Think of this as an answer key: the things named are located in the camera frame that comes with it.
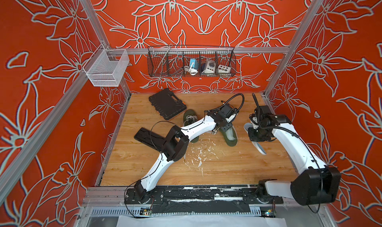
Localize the grey insole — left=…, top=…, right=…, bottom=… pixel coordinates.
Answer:
left=244, top=122, right=267, bottom=155

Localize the green canvas shoe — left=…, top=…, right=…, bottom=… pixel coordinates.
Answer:
left=219, top=126, right=238, bottom=147
left=183, top=109, right=198, bottom=126

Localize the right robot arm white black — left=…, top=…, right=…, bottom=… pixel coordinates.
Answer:
left=245, top=106, right=341, bottom=206

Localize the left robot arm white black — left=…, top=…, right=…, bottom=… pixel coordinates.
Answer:
left=134, top=104, right=240, bottom=199

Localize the white dotted box in basket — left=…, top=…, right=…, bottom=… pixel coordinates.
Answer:
left=217, top=65, right=231, bottom=76

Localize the white device in basket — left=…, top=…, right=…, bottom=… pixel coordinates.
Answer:
left=203, top=60, right=216, bottom=74

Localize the black tool case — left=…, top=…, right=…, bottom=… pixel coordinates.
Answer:
left=148, top=88, right=187, bottom=120

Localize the blue box in basket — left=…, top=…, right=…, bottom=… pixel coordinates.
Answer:
left=189, top=59, right=199, bottom=73

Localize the black flat pad on table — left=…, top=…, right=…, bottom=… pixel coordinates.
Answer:
left=134, top=127, right=165, bottom=152

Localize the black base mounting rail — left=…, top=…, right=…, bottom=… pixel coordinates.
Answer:
left=124, top=185, right=284, bottom=217

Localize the black wire wall basket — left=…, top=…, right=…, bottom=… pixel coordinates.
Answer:
left=147, top=44, right=237, bottom=78

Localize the clear plastic wall bin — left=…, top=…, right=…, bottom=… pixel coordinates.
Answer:
left=83, top=49, right=130, bottom=87

